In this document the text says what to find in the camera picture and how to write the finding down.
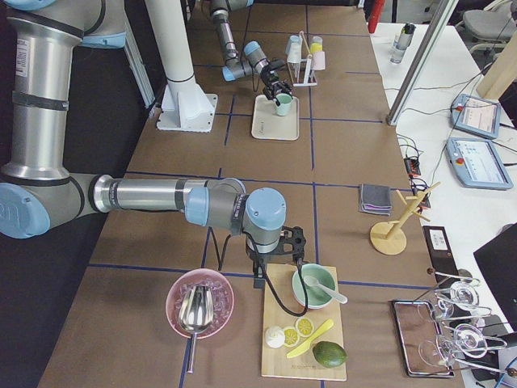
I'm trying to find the grey folded cloth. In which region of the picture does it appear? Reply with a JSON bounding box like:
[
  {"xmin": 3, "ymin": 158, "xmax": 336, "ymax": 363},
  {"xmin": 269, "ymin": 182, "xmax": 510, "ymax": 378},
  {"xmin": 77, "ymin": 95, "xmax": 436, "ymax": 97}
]
[{"xmin": 359, "ymin": 183, "xmax": 392, "ymax": 216}]

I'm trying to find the teach pendant tablet near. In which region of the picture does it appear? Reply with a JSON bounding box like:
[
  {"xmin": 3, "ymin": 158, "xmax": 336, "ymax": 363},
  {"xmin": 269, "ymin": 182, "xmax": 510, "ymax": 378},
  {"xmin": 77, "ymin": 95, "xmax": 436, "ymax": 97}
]
[{"xmin": 446, "ymin": 137, "xmax": 514, "ymax": 190}]

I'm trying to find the pink cup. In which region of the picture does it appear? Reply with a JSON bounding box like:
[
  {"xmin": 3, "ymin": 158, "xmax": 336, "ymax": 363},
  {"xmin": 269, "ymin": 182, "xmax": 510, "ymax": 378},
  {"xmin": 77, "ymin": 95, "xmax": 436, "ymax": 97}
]
[{"xmin": 311, "ymin": 51, "xmax": 326, "ymax": 71}]

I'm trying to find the black framed glass tray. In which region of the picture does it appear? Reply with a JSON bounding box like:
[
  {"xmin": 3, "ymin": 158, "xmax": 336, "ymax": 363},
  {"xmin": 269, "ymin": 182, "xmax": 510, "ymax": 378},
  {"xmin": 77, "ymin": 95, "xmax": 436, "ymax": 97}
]
[{"xmin": 391, "ymin": 300, "xmax": 455, "ymax": 378}]

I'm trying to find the cream white cup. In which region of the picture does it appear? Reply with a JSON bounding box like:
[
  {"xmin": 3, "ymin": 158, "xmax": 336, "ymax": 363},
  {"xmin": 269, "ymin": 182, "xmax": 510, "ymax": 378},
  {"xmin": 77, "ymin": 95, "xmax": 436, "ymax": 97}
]
[{"xmin": 287, "ymin": 42, "xmax": 302, "ymax": 64}]

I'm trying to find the pink bowl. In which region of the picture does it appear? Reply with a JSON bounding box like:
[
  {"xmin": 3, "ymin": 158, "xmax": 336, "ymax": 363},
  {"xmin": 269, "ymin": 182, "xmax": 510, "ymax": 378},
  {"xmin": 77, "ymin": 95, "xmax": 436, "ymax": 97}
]
[{"xmin": 166, "ymin": 268, "xmax": 234, "ymax": 339}]

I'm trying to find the teach pendant tablet far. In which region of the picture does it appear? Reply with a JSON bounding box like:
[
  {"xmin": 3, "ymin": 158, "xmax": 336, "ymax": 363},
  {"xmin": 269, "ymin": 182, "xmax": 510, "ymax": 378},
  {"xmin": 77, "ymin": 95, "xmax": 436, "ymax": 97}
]
[{"xmin": 451, "ymin": 94, "xmax": 502, "ymax": 140}]

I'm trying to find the grey water bottle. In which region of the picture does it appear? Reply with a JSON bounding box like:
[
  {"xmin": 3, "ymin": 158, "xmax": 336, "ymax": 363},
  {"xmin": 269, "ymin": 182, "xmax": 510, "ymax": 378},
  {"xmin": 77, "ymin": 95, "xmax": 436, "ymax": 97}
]
[{"xmin": 390, "ymin": 23, "xmax": 416, "ymax": 64}]

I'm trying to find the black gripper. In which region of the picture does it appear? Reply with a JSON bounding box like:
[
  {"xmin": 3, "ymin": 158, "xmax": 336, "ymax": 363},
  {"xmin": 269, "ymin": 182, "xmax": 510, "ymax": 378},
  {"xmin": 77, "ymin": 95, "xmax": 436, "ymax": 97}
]
[
  {"xmin": 260, "ymin": 66, "xmax": 292, "ymax": 101},
  {"xmin": 246, "ymin": 238, "xmax": 283, "ymax": 289}
]

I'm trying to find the avocado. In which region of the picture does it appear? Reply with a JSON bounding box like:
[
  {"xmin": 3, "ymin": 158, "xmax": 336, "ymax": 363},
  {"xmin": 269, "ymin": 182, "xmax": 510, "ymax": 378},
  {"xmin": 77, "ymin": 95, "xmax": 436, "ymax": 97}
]
[{"xmin": 312, "ymin": 341, "xmax": 348, "ymax": 368}]

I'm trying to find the white camera pole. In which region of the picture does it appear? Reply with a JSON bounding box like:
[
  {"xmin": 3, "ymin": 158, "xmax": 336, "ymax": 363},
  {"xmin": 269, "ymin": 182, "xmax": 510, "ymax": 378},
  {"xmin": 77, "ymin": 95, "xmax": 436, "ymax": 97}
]
[{"xmin": 145, "ymin": 0, "xmax": 218, "ymax": 133}]

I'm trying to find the yellow plastic knife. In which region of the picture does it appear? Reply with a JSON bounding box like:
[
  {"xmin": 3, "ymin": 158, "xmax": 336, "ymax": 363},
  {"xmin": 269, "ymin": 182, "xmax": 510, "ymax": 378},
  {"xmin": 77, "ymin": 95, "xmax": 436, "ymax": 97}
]
[{"xmin": 286, "ymin": 318, "xmax": 334, "ymax": 359}]

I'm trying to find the yellow cup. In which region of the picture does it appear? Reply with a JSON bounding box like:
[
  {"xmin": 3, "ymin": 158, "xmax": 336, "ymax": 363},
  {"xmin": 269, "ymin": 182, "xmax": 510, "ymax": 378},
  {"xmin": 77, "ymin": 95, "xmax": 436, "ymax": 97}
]
[{"xmin": 309, "ymin": 42, "xmax": 323, "ymax": 54}]

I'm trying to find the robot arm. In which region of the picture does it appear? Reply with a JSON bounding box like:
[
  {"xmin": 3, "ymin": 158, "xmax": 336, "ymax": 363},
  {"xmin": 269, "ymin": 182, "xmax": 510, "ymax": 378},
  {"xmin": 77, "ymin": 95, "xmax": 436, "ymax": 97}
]
[
  {"xmin": 1, "ymin": 48, "xmax": 205, "ymax": 298},
  {"xmin": 209, "ymin": 0, "xmax": 292, "ymax": 107}
]

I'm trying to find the teach pendant tablet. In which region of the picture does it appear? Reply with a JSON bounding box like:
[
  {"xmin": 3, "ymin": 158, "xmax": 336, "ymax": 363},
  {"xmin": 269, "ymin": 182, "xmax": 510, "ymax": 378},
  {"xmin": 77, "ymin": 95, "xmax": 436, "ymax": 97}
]
[
  {"xmin": 451, "ymin": 94, "xmax": 502, "ymax": 140},
  {"xmin": 446, "ymin": 137, "xmax": 514, "ymax": 190}
]

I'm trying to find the wine glass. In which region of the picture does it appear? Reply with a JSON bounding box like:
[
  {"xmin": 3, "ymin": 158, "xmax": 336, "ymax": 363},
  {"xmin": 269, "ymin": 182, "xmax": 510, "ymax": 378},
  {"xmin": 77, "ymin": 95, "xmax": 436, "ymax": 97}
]
[
  {"xmin": 415, "ymin": 280, "xmax": 492, "ymax": 323},
  {"xmin": 418, "ymin": 323, "xmax": 507, "ymax": 372}
]

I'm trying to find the white spoon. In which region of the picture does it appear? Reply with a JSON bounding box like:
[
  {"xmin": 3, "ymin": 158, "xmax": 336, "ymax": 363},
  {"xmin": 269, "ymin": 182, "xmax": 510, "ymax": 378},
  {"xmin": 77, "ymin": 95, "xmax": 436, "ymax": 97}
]
[{"xmin": 303, "ymin": 276, "xmax": 348, "ymax": 304}]

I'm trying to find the wooden cutting board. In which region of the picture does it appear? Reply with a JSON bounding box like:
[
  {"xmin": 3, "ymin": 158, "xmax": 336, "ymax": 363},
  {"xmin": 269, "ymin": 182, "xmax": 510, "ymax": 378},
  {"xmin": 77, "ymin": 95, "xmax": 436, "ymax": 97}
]
[{"xmin": 260, "ymin": 263, "xmax": 348, "ymax": 382}]

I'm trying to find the lemon slice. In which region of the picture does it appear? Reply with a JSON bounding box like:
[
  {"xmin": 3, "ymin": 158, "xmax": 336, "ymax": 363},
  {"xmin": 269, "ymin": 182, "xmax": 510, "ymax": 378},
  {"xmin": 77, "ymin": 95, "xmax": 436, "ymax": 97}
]
[
  {"xmin": 283, "ymin": 326, "xmax": 301, "ymax": 348},
  {"xmin": 294, "ymin": 317, "xmax": 315, "ymax": 338}
]

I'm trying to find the black power strip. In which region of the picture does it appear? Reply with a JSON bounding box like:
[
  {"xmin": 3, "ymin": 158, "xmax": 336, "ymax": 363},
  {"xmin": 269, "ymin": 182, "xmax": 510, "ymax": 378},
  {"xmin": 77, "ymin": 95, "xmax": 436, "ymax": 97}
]
[{"xmin": 422, "ymin": 226, "xmax": 458, "ymax": 275}]

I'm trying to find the blue cup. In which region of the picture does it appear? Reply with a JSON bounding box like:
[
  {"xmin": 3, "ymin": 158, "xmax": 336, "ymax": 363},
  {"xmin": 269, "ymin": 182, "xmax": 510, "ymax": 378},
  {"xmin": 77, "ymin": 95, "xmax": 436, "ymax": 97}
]
[{"xmin": 285, "ymin": 35, "xmax": 301, "ymax": 55}]

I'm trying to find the white wire cup rack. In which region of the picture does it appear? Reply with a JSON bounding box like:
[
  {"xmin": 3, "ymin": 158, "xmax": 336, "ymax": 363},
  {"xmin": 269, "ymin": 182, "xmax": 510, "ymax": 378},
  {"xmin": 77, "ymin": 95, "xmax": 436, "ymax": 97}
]
[{"xmin": 287, "ymin": 31, "xmax": 319, "ymax": 87}]

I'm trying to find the metal scoop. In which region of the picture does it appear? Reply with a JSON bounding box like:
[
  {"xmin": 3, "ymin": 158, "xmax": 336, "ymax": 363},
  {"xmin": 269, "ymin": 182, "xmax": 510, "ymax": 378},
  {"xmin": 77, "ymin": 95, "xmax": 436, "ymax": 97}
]
[{"xmin": 178, "ymin": 285, "xmax": 213, "ymax": 373}]

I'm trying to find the beige rabbit tray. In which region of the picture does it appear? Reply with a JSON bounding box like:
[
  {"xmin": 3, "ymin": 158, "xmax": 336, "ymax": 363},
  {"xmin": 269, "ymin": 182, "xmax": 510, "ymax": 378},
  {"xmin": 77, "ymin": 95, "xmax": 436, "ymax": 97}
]
[{"xmin": 251, "ymin": 95, "xmax": 300, "ymax": 141}]

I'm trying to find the aluminium frame post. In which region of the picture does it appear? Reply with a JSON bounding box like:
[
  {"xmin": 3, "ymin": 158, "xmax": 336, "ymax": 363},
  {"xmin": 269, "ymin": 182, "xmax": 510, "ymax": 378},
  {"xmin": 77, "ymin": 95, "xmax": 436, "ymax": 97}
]
[{"xmin": 386, "ymin": 0, "xmax": 458, "ymax": 126}]

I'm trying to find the green cup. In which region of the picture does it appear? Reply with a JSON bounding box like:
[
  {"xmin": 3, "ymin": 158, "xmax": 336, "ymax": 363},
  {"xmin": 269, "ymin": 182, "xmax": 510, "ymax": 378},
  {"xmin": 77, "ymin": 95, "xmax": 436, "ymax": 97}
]
[{"xmin": 275, "ymin": 93, "xmax": 293, "ymax": 116}]

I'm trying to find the green bowl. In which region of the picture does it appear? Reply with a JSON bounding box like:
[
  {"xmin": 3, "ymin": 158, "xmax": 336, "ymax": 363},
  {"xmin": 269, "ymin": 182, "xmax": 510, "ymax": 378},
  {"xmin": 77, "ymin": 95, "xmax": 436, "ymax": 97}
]
[{"xmin": 292, "ymin": 264, "xmax": 338, "ymax": 310}]

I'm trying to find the wooden mug tree stand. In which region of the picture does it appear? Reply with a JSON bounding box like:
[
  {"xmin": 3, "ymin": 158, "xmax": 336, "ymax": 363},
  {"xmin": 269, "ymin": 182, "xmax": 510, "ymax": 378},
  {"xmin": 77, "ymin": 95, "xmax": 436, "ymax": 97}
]
[{"xmin": 369, "ymin": 182, "xmax": 440, "ymax": 255}]

